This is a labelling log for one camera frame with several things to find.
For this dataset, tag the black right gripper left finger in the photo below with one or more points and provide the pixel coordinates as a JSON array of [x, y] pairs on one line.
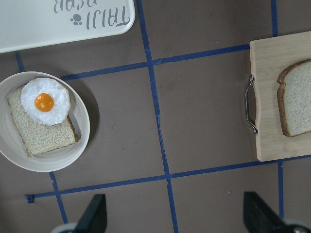
[[94, 219]]

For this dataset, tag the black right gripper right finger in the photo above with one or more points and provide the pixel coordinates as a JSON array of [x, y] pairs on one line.
[[258, 217]]

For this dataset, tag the white round plate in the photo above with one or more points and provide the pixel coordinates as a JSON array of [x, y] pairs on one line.
[[11, 145]]

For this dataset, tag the bread slice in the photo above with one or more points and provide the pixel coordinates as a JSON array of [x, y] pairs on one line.
[[39, 138], [294, 98]]

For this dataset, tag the fake fried egg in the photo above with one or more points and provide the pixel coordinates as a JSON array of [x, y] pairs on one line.
[[46, 101]]

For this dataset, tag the wooden cutting board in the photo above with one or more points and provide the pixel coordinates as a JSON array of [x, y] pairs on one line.
[[268, 57]]

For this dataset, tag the cream bear serving tray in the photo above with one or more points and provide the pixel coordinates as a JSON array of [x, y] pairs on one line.
[[26, 24]]

